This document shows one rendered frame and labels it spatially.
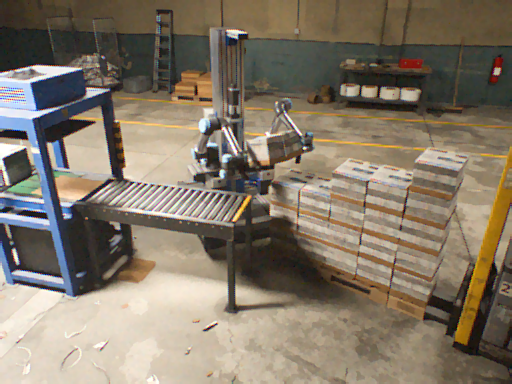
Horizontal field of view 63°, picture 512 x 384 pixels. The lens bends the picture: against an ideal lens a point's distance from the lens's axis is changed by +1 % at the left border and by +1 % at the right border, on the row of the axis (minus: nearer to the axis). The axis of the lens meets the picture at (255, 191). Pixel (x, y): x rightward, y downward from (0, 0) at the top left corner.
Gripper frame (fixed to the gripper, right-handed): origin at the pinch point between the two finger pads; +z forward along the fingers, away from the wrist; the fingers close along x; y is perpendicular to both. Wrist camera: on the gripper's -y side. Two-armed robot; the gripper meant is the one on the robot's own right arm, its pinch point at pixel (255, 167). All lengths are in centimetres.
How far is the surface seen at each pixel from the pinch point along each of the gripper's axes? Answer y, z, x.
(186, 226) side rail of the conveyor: -27, -79, -6
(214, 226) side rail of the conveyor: -30, -66, -24
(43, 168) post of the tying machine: 38, -153, 42
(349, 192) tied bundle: -32, 34, -69
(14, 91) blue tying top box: 96, -154, 55
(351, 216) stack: -52, 35, -65
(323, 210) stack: -46, 28, -42
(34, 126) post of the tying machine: 67, -153, 31
